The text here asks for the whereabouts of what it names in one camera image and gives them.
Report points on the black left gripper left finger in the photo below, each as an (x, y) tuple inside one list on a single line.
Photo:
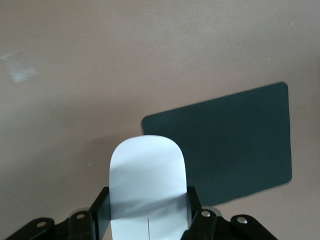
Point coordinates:
[(82, 220)]

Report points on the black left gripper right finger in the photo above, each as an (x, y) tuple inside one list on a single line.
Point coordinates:
[(207, 220)]

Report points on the white computer mouse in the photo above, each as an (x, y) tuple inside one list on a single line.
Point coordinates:
[(147, 180)]

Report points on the black mouse pad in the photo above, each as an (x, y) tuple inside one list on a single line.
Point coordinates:
[(232, 145)]

